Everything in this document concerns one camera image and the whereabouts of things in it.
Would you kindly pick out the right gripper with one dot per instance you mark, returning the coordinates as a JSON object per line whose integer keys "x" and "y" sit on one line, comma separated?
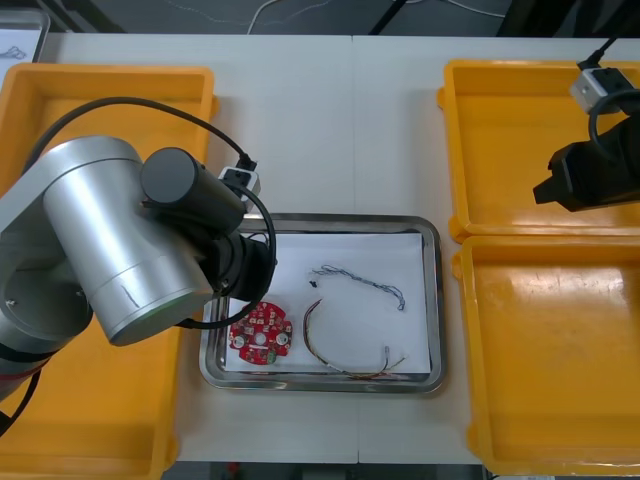
{"x": 580, "y": 175}

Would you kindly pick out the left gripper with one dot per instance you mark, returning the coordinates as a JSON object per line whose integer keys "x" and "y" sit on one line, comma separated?
{"x": 250, "y": 270}

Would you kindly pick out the round red circuit board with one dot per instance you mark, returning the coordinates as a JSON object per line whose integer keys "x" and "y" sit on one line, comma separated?
{"x": 260, "y": 340}

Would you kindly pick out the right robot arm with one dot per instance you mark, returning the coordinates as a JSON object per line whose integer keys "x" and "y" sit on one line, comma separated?
{"x": 595, "y": 82}

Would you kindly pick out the silver-grey left robot arm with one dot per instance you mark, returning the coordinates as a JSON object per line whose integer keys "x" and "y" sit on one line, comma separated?
{"x": 100, "y": 225}

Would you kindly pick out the yellow-orange plastic bin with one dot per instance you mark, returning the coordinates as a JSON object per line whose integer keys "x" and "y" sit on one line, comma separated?
{"x": 540, "y": 380}
{"x": 100, "y": 85}
{"x": 500, "y": 150}
{"x": 100, "y": 425}

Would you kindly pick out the white sheet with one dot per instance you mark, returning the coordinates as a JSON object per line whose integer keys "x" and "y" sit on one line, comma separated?
{"x": 360, "y": 330}
{"x": 22, "y": 40}

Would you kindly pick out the steel tray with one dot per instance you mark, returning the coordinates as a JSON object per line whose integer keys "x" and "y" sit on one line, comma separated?
{"x": 44, "y": 30}
{"x": 435, "y": 300}

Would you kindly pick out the black stand leg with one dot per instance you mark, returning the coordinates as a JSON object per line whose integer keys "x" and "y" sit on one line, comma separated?
{"x": 387, "y": 15}

